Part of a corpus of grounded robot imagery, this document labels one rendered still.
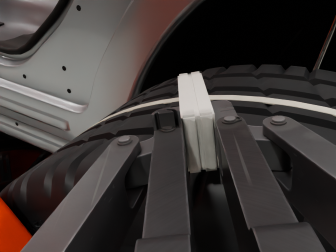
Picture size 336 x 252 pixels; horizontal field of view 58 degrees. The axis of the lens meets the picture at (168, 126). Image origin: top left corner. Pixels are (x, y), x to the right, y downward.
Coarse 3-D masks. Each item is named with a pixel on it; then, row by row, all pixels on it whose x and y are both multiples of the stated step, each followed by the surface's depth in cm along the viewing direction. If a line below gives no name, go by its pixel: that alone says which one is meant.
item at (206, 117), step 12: (192, 72) 19; (192, 84) 17; (204, 84) 17; (204, 96) 15; (204, 108) 14; (204, 120) 13; (204, 132) 13; (204, 144) 14; (204, 156) 14; (216, 156) 14; (204, 168) 14; (216, 168) 14
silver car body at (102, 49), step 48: (0, 0) 174; (48, 0) 165; (96, 0) 59; (144, 0) 52; (0, 48) 79; (48, 48) 70; (96, 48) 64; (144, 48) 56; (0, 96) 81; (48, 96) 76; (96, 96) 66; (48, 144) 81
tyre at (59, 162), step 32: (160, 96) 31; (288, 96) 24; (320, 96) 24; (96, 128) 28; (128, 128) 23; (320, 128) 19; (64, 160) 22; (0, 192) 26; (32, 192) 22; (64, 192) 20; (192, 192) 16; (224, 192) 15; (32, 224) 24; (224, 224) 15
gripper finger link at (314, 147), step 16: (272, 128) 12; (288, 128) 11; (304, 128) 11; (288, 144) 10; (304, 144) 10; (320, 144) 10; (304, 160) 10; (320, 160) 9; (288, 176) 12; (304, 176) 10; (320, 176) 9; (288, 192) 11; (304, 192) 10; (320, 192) 9; (304, 208) 10; (320, 208) 9; (320, 224) 10
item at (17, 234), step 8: (0, 200) 22; (0, 208) 21; (8, 208) 22; (0, 216) 21; (8, 216) 22; (0, 224) 21; (8, 224) 21; (16, 224) 22; (0, 232) 21; (8, 232) 21; (16, 232) 22; (24, 232) 22; (0, 240) 21; (8, 240) 21; (16, 240) 21; (24, 240) 22; (0, 248) 20; (8, 248) 21; (16, 248) 21
